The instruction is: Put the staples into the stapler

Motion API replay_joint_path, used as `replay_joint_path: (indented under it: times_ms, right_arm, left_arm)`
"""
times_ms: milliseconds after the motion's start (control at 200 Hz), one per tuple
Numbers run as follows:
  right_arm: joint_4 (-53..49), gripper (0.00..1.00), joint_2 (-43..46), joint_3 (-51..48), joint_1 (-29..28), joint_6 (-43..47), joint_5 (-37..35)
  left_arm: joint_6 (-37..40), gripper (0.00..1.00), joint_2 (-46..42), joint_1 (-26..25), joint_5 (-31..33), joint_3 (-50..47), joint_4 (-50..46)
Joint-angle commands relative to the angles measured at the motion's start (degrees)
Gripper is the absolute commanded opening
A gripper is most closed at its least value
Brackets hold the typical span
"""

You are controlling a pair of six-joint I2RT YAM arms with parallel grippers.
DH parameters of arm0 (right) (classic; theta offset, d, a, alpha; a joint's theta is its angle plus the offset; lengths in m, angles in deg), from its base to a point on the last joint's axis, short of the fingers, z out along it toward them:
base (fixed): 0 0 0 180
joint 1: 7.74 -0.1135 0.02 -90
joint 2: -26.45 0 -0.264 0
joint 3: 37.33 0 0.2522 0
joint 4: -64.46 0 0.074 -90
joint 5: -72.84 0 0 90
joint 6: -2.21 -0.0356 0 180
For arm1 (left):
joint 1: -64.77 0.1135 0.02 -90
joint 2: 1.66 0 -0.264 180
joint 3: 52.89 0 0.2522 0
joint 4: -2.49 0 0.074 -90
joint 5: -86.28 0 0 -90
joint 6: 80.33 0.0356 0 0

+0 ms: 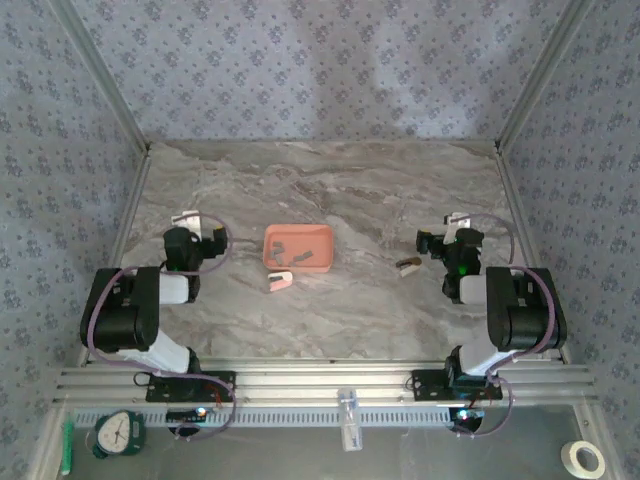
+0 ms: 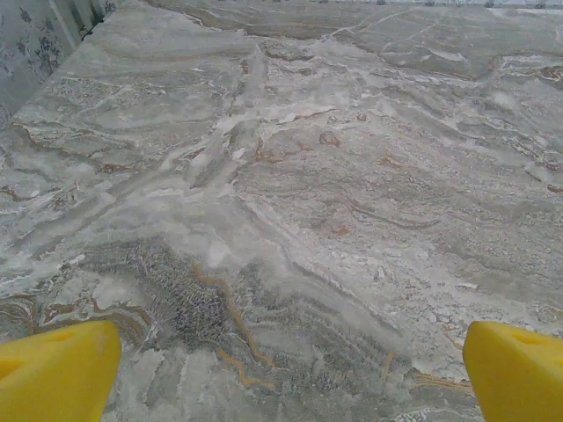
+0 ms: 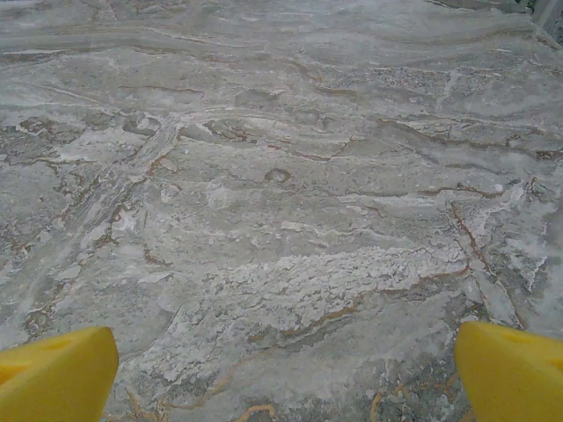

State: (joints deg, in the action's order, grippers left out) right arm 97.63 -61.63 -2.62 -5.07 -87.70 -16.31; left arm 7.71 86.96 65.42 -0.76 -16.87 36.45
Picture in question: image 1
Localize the aluminium mounting rail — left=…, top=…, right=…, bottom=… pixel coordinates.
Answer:
left=52, top=355, right=599, bottom=405

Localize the aluminium frame post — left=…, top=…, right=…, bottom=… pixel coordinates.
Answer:
left=47, top=0, right=154, bottom=156
left=492, top=0, right=599, bottom=156

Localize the brown mini stapler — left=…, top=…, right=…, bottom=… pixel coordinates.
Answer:
left=395, top=255, right=424, bottom=277

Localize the white tape roll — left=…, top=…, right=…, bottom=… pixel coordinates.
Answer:
left=559, top=439, right=607, bottom=479

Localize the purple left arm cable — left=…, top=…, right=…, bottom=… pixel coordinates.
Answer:
left=83, top=212, right=239, bottom=444

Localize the green round clock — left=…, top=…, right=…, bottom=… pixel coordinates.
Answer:
left=91, top=409, right=147, bottom=460

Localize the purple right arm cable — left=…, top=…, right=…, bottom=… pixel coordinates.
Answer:
left=452, top=212, right=559, bottom=442

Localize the pink white mini stapler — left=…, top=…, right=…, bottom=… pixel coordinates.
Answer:
left=267, top=271, right=295, bottom=295

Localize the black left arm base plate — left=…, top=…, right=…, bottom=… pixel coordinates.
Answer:
left=144, top=370, right=237, bottom=404

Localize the green marker pen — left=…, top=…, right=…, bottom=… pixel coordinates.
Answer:
left=60, top=418, right=75, bottom=475

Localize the pink plastic tray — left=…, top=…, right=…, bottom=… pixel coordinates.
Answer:
left=262, top=223, right=335, bottom=275

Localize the aluminium table side rail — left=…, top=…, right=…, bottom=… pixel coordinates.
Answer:
left=74, top=147, right=154, bottom=366
left=494, top=147, right=571, bottom=364

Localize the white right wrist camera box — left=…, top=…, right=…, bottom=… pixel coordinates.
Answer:
left=443, top=212, right=474, bottom=241

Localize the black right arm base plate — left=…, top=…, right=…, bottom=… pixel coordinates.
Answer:
left=410, top=368, right=504, bottom=401

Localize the small circuit board with light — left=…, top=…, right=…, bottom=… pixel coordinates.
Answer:
left=166, top=407, right=209, bottom=424
left=449, top=407, right=486, bottom=424

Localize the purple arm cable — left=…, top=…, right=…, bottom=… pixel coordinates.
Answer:
left=83, top=212, right=239, bottom=444
left=452, top=212, right=559, bottom=442

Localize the grey slotted cable duct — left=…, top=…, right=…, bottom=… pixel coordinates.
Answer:
left=72, top=407, right=454, bottom=429

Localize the clear plastic bracket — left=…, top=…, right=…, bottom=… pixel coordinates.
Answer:
left=337, top=387, right=364, bottom=454

